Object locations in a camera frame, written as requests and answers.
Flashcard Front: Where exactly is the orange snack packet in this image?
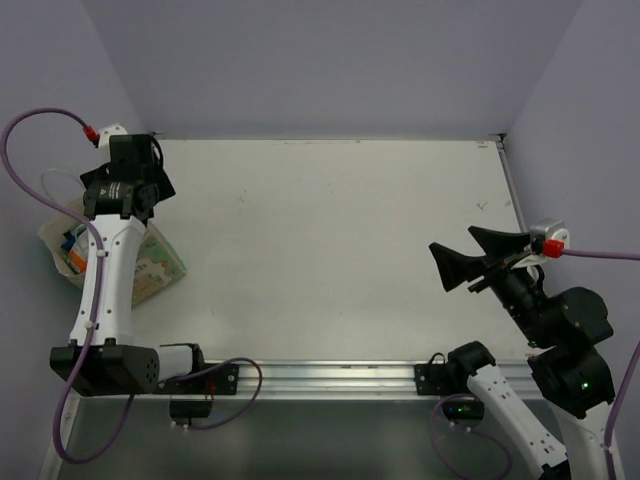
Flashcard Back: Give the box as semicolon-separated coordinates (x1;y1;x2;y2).
66;251;87;274

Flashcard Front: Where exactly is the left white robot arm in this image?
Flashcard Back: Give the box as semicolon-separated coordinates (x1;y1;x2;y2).
49;127;208;397

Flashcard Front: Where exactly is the right black base bracket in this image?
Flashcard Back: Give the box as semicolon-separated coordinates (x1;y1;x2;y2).
413;352;469;397

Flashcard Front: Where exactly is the left black controller box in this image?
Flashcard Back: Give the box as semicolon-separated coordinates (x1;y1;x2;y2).
169;398;213;426

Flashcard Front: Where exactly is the left black base bracket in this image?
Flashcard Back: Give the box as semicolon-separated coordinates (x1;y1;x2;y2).
152;363;239;396

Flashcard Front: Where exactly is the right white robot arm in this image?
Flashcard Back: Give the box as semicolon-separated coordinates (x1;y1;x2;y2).
424;220;625;479

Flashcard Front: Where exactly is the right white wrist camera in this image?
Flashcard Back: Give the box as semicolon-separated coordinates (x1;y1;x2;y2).
516;218;571;268

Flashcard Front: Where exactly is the aluminium mounting rail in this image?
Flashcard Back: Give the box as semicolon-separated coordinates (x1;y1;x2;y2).
64;358;551;401

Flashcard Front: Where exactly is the black controller box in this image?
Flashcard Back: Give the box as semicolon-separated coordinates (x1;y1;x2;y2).
169;398;213;426
440;395;485;427

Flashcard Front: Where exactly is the patterned paper bag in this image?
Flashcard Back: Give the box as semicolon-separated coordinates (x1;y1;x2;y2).
37;213;187;306

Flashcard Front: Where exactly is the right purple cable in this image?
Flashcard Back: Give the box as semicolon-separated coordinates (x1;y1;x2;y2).
430;246;640;480

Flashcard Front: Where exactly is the black base bracket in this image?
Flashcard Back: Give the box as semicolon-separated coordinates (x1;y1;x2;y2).
413;352;469;397
152;363;239;396

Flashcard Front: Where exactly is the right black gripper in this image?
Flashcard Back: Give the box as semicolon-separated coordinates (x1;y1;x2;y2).
430;223;555;346

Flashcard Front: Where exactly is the right black controller box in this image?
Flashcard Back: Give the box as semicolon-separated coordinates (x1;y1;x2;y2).
440;395;485;427

